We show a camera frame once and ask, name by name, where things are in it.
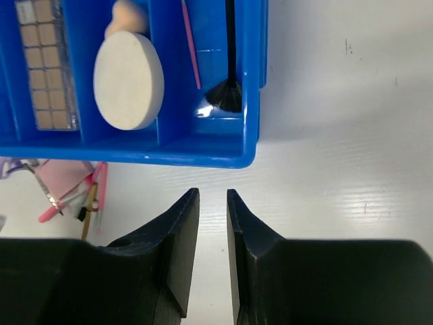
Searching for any black fan brush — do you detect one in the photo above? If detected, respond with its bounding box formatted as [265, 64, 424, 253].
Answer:
[205, 0, 242, 113]

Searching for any round beige powder puff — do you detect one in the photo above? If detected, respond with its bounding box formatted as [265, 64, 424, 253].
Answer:
[93, 30, 164, 131]

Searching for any eyeshadow palette clear case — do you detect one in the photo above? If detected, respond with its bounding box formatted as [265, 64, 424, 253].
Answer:
[14, 1, 78, 131]

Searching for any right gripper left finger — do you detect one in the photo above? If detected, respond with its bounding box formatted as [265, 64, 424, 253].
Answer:
[1, 188, 200, 324]

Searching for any gold eyebrow pencil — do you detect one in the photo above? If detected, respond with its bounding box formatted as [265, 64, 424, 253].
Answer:
[81, 183, 98, 241]

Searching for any beige makeup sponge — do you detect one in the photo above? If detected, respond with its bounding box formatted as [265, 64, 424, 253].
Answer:
[104, 1, 149, 39]

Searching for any blue divided plastic bin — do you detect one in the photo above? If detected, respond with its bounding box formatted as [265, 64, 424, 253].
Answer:
[1, 1, 269, 168]

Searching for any pink lip brush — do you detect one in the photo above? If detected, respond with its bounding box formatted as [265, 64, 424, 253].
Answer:
[181, 0, 202, 89]

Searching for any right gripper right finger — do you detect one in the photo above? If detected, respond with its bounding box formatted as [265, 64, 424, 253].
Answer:
[227, 190, 432, 324]

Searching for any pink pouch with brush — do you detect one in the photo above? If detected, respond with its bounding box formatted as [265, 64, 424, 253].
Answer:
[35, 159, 94, 208]

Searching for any clear white pencil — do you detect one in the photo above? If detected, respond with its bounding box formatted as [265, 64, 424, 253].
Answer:
[94, 200, 104, 234]

